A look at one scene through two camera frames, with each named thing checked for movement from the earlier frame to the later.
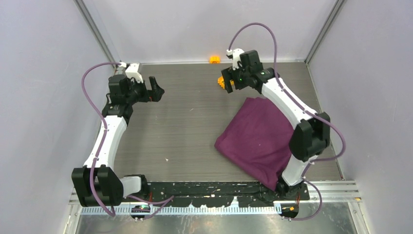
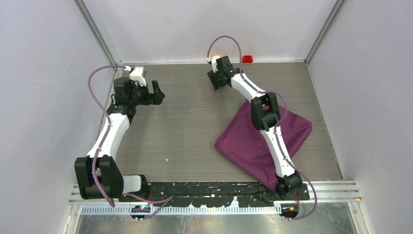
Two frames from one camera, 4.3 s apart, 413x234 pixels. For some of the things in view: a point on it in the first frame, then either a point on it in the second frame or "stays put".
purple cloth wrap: x=254 y=137 stays put
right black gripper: x=227 y=73 -> x=213 y=76
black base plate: x=218 y=193 stays put
